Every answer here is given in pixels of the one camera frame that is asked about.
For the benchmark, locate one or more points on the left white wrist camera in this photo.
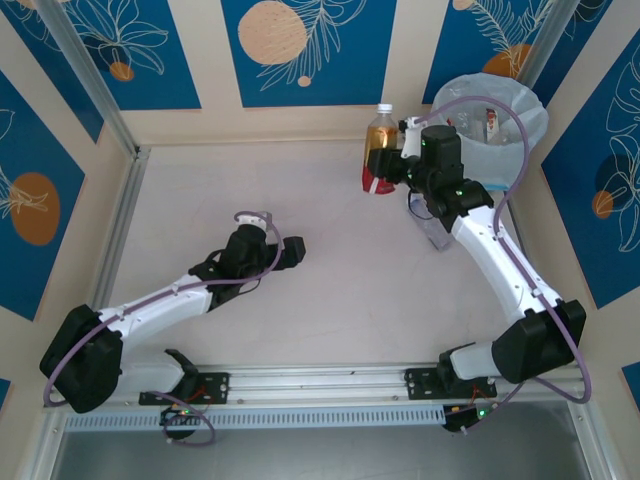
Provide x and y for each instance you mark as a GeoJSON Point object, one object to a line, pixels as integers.
{"type": "Point", "coordinates": [252, 219]}

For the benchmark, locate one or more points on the black controller board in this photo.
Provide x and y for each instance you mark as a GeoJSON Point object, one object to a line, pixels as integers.
{"type": "Point", "coordinates": [462, 422]}
{"type": "Point", "coordinates": [175, 417]}

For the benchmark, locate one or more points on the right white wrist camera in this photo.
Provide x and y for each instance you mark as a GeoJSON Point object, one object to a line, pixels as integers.
{"type": "Point", "coordinates": [411, 140]}

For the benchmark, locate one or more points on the grey metal sheet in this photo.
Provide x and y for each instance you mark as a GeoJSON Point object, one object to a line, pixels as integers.
{"type": "Point", "coordinates": [320, 455]}

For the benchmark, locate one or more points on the clear bottle purple Ganten label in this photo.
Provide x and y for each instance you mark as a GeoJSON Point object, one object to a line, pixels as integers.
{"type": "Point", "coordinates": [437, 237]}

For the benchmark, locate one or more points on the black mounting plate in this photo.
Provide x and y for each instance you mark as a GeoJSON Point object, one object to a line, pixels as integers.
{"type": "Point", "coordinates": [422, 382]}
{"type": "Point", "coordinates": [217, 387]}

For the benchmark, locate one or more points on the aluminium frame post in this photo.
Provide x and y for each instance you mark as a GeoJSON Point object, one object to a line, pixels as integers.
{"type": "Point", "coordinates": [552, 25]}
{"type": "Point", "coordinates": [92, 75]}

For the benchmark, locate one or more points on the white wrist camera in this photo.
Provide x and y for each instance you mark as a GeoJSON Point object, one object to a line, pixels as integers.
{"type": "Point", "coordinates": [411, 140]}
{"type": "Point", "coordinates": [252, 219]}

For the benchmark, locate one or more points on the blue floral wall panel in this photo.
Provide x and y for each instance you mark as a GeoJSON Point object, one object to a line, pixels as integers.
{"type": "Point", "coordinates": [350, 60]}
{"type": "Point", "coordinates": [600, 250]}
{"type": "Point", "coordinates": [60, 80]}
{"type": "Point", "coordinates": [150, 75]}
{"type": "Point", "coordinates": [450, 40]}
{"type": "Point", "coordinates": [30, 210]}

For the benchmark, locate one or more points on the aluminium side rail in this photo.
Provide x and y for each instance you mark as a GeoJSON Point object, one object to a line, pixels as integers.
{"type": "Point", "coordinates": [120, 225]}
{"type": "Point", "coordinates": [520, 225]}

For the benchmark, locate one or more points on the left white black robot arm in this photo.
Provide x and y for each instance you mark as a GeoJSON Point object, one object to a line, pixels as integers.
{"type": "Point", "coordinates": [150, 315]}

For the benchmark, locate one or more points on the gold and red labelled bottle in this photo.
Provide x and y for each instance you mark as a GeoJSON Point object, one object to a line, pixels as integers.
{"type": "Point", "coordinates": [382, 132]}

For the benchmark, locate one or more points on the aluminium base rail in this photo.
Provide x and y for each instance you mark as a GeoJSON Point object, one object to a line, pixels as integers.
{"type": "Point", "coordinates": [320, 382]}

